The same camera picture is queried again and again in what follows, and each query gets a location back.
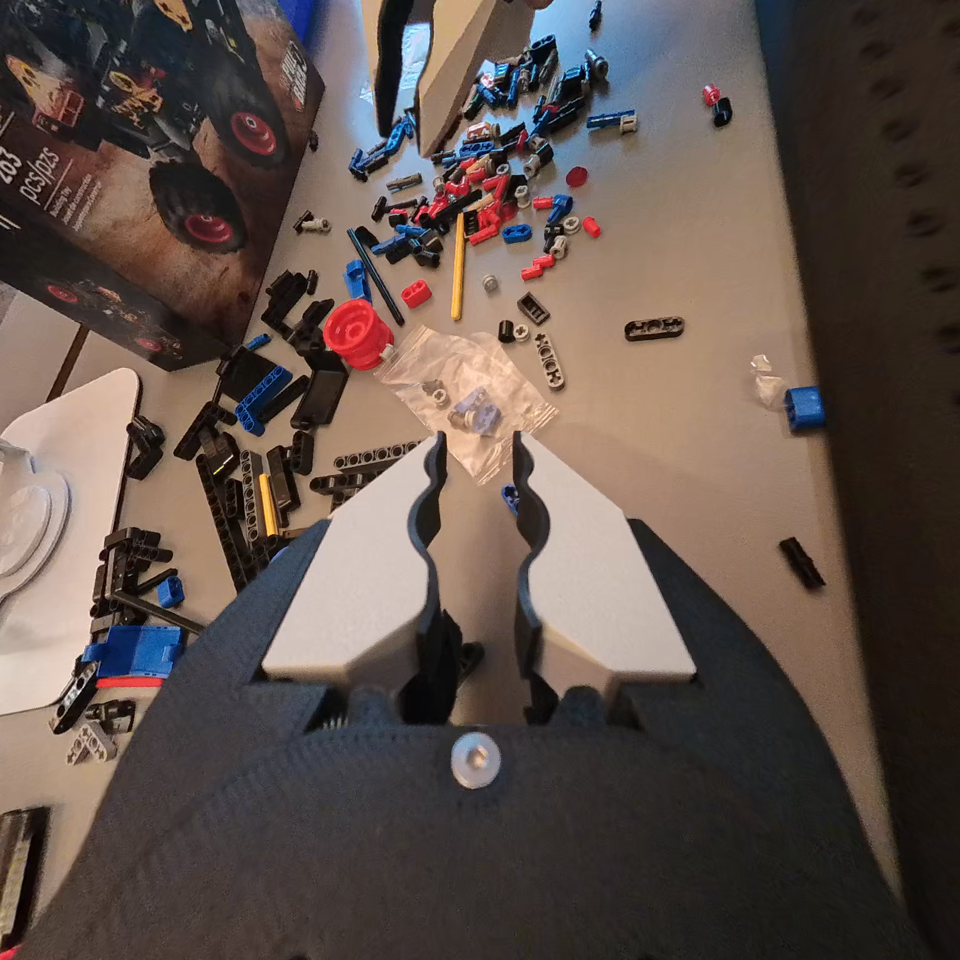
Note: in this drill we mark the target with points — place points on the grey angled connector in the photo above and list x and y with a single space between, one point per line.
90 744

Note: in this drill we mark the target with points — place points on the grey pin with black connector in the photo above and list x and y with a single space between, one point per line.
311 223

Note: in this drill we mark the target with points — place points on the small blue square connector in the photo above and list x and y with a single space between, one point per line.
171 592

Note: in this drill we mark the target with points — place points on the clear plastic scrap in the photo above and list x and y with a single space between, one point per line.
765 375

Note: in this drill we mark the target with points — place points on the thin grey liftarm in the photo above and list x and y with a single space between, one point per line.
550 361

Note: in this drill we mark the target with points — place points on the short black round connector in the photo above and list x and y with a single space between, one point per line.
508 330

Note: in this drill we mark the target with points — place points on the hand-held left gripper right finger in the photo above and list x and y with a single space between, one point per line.
607 600

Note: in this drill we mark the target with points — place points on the black three-hole beam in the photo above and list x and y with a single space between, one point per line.
654 328

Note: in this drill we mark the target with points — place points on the grey desk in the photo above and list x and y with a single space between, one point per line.
675 225

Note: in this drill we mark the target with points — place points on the small black pin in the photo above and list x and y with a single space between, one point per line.
801 562

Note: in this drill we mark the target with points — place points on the dark grey straight beam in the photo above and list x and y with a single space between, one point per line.
375 456

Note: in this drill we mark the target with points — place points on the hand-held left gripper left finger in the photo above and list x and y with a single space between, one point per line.
345 600

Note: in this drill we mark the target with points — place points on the clear bag of small parts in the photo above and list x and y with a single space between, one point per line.
450 360

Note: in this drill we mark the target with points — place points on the blue angled panel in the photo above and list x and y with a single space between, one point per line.
142 649

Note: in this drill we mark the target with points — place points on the blue L-shaped beam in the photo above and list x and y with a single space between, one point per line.
510 496

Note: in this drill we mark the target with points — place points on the red two-hole beam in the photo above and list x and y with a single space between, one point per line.
416 292

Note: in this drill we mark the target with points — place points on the pile of small connector pins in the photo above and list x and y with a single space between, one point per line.
516 234

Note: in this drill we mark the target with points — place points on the long black axle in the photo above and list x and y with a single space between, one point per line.
375 277

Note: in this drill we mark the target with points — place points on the red and black connector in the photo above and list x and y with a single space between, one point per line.
721 112

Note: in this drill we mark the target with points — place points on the small blue brick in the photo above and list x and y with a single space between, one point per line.
804 409

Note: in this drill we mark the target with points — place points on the toy truck set box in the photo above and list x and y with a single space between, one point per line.
97 187

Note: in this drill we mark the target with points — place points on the small black grille tile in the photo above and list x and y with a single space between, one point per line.
531 305

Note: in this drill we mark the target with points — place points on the pile of black beams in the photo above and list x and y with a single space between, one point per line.
225 510

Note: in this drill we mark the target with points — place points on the black perforated board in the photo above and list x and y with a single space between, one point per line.
885 375

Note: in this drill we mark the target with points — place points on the large red wheel rim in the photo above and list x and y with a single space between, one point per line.
352 334

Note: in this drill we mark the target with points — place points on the blue fairing panel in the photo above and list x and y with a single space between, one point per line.
354 277

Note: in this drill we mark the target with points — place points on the red round tile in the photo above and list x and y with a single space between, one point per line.
577 175

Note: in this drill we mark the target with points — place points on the long yellow axle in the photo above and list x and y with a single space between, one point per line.
457 270

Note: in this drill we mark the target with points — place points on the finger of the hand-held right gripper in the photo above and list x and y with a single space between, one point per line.
386 60
457 60

